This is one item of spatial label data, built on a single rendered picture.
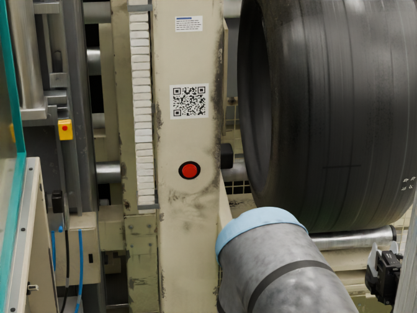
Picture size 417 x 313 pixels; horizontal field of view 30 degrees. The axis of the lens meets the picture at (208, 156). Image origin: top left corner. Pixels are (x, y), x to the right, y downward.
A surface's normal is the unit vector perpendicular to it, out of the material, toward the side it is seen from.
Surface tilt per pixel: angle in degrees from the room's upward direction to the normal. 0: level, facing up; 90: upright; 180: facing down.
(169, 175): 90
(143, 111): 90
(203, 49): 90
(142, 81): 90
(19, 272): 0
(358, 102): 65
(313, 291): 24
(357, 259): 0
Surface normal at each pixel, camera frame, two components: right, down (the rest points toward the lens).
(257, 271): -0.65, -0.50
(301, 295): -0.15, -0.46
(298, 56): -0.59, -0.09
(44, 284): 0.12, 0.53
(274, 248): -0.22, -0.78
